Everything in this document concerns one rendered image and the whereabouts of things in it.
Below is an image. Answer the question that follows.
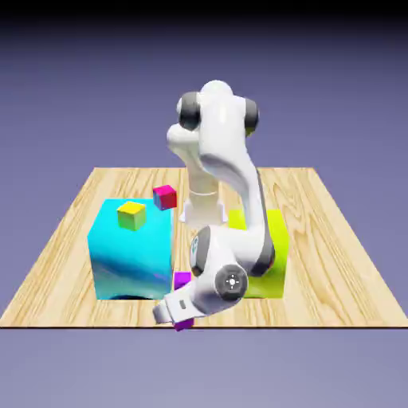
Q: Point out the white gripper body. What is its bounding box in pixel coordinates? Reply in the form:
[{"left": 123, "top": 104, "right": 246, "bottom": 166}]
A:
[{"left": 151, "top": 284, "right": 202, "bottom": 325}]

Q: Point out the small yellow cube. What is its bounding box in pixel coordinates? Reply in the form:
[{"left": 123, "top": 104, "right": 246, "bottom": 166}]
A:
[{"left": 116, "top": 200, "right": 147, "bottom": 232}]

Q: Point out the small red cube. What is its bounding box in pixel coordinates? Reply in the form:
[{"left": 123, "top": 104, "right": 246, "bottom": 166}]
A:
[{"left": 152, "top": 184, "right": 179, "bottom": 212}]

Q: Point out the large cyan box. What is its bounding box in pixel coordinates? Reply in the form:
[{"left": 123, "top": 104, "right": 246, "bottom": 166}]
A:
[{"left": 87, "top": 198, "right": 175, "bottom": 301}]

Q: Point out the large lime box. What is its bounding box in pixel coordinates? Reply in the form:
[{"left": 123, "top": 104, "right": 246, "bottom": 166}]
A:
[{"left": 228, "top": 208, "right": 291, "bottom": 300}]

